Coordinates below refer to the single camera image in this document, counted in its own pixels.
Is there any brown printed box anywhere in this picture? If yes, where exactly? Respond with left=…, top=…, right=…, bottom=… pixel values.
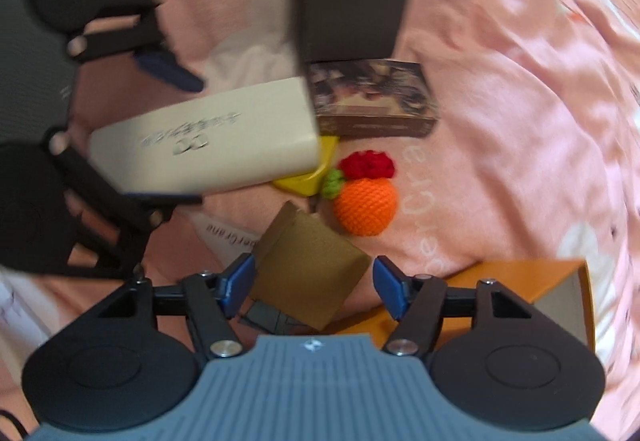
left=306, top=60, right=442, bottom=140

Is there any orange cardboard box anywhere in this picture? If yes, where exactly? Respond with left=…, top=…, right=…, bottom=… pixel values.
left=337, top=258, right=597, bottom=354

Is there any white rectangular box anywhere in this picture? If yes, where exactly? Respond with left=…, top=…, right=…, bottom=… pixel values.
left=88, top=76, right=324, bottom=197

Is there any pink printed blanket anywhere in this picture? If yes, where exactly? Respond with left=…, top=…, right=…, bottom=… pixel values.
left=0, top=0, right=640, bottom=441

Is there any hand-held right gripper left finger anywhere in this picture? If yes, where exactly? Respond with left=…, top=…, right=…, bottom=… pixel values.
left=74, top=253, right=257, bottom=362

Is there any red crochet flower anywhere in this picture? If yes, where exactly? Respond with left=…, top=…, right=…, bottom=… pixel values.
left=338, top=150, right=397, bottom=181

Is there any yellow plastic piece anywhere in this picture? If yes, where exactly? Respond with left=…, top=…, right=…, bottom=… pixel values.
left=272, top=136, right=342, bottom=198

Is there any brown cardboard piece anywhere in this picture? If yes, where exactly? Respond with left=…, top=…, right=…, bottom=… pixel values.
left=248, top=201, right=371, bottom=331

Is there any dark grey square box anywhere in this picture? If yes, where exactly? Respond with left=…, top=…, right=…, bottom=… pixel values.
left=294, top=0, right=415, bottom=66

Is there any orange crochet ball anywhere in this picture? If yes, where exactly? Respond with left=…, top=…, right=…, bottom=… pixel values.
left=321, top=168, right=400, bottom=237

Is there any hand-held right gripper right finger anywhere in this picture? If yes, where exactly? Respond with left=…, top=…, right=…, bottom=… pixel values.
left=373, top=255, right=552, bottom=357

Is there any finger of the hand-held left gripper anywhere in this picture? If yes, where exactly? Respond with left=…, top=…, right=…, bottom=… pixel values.
left=66, top=1, right=206, bottom=93
left=49, top=130, right=203, bottom=268

